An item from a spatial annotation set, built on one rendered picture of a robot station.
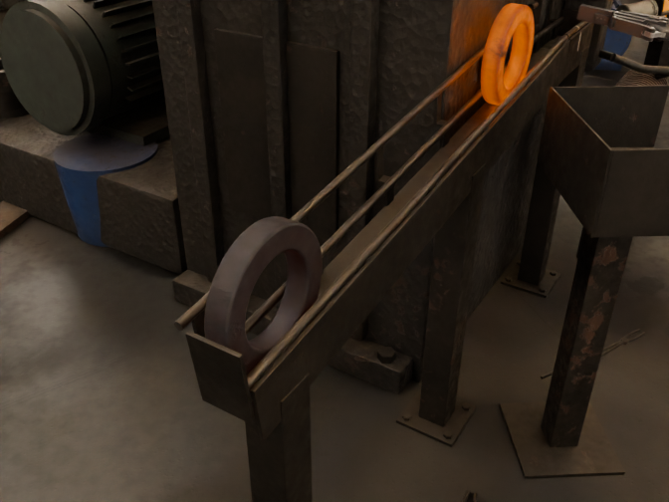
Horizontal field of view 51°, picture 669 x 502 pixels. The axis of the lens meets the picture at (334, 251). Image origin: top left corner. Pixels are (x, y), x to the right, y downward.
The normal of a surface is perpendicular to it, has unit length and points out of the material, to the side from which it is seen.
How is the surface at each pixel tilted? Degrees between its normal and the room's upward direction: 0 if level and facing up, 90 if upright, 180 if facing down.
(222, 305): 64
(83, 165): 0
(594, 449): 0
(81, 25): 45
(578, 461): 0
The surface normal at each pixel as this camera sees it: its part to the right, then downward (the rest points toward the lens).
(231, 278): -0.37, -0.29
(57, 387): 0.00, -0.85
